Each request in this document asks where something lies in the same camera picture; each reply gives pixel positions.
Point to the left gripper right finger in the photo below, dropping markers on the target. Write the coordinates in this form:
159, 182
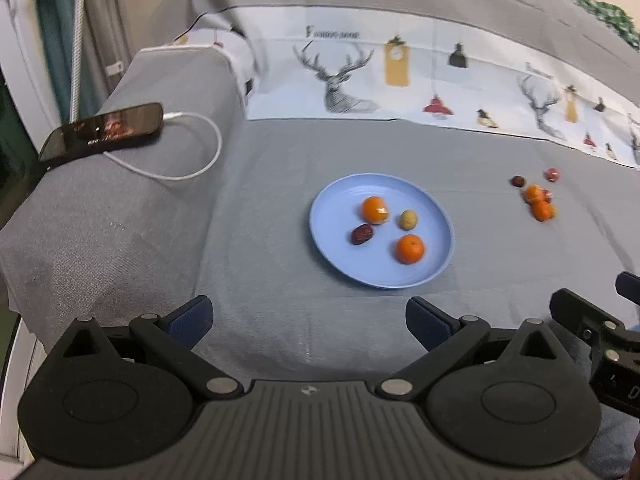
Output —
512, 398

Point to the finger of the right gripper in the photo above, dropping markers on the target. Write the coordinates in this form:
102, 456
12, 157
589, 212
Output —
627, 285
583, 319

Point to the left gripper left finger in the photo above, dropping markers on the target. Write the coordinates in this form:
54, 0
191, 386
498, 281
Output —
111, 396

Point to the orange tangerine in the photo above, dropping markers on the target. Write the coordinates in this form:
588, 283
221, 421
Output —
374, 210
533, 194
541, 211
410, 249

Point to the yellow-green small fruit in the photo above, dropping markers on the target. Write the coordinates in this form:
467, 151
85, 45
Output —
408, 220

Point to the dark red jujube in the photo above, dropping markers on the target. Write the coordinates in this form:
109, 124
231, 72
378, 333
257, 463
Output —
361, 234

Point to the red wrapped fruit in pile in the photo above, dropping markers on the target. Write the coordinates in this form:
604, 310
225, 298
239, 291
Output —
547, 195

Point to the wrapped orange tangerine in pile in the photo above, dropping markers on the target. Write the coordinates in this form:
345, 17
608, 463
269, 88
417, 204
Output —
533, 194

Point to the dark red jujube date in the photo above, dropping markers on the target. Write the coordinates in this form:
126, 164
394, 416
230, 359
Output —
518, 181

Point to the blue plastic plate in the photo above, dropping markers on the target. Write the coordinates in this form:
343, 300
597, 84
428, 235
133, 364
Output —
337, 211

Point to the grey printed sofa cover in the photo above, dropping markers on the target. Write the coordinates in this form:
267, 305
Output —
266, 102

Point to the green checked blanket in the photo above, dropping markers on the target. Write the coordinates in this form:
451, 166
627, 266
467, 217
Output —
614, 18

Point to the black smartphone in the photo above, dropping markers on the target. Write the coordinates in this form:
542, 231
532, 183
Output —
128, 128

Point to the grey curtain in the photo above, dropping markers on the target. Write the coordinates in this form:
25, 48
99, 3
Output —
62, 58

